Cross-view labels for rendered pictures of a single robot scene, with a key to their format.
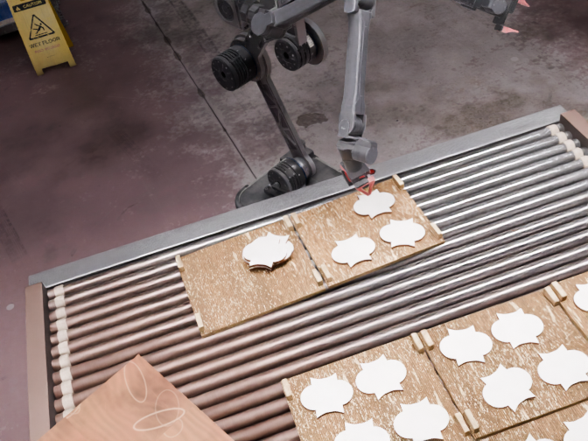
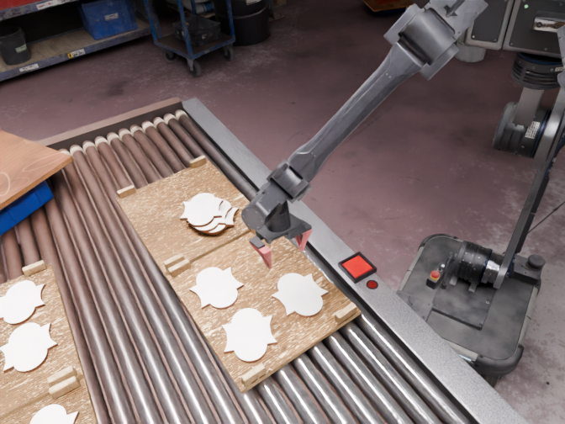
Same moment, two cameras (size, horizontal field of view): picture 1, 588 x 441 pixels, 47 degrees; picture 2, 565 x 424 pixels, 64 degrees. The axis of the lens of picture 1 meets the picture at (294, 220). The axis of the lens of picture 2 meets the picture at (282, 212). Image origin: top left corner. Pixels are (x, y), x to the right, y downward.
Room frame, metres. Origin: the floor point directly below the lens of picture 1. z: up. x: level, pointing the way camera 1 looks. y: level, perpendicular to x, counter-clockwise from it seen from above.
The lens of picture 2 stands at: (1.41, -0.95, 1.89)
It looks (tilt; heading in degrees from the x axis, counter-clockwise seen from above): 42 degrees down; 71
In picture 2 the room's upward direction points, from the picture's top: 5 degrees counter-clockwise
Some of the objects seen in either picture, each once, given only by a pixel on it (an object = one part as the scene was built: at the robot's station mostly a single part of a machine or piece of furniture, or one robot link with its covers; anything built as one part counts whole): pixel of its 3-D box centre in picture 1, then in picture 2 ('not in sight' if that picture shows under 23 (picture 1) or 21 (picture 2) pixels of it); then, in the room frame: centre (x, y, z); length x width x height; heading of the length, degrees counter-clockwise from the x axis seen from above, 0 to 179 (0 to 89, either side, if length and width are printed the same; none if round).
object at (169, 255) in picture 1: (318, 208); (298, 246); (1.74, -0.09, 0.90); 1.95 x 0.05 x 0.05; 100
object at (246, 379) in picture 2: (436, 230); (253, 374); (1.48, -0.45, 0.95); 0.06 x 0.02 x 0.03; 13
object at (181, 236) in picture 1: (311, 199); (319, 240); (1.81, -0.08, 0.89); 2.08 x 0.09 x 0.06; 100
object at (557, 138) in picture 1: (322, 217); (284, 254); (1.69, -0.10, 0.90); 1.95 x 0.05 x 0.05; 100
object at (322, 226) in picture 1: (364, 229); (258, 294); (1.56, -0.23, 0.93); 0.41 x 0.35 x 0.02; 103
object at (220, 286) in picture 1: (248, 274); (188, 210); (1.47, 0.18, 0.93); 0.41 x 0.35 x 0.02; 103
